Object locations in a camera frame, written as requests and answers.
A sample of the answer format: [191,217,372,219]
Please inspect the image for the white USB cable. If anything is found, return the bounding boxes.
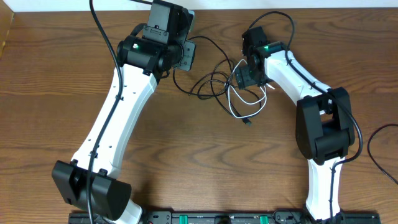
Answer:
[226,58,276,119]

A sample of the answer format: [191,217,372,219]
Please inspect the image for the black USB cable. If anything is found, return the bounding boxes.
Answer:
[172,35,265,127]

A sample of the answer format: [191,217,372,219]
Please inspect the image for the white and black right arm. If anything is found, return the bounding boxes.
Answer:
[236,27,354,223]

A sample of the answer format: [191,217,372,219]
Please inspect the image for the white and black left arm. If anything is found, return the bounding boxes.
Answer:
[52,1,196,223]

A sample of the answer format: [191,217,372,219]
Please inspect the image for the black loose table cable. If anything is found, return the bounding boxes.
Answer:
[366,123,398,185]

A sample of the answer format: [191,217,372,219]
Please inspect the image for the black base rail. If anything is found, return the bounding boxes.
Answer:
[67,210,381,224]

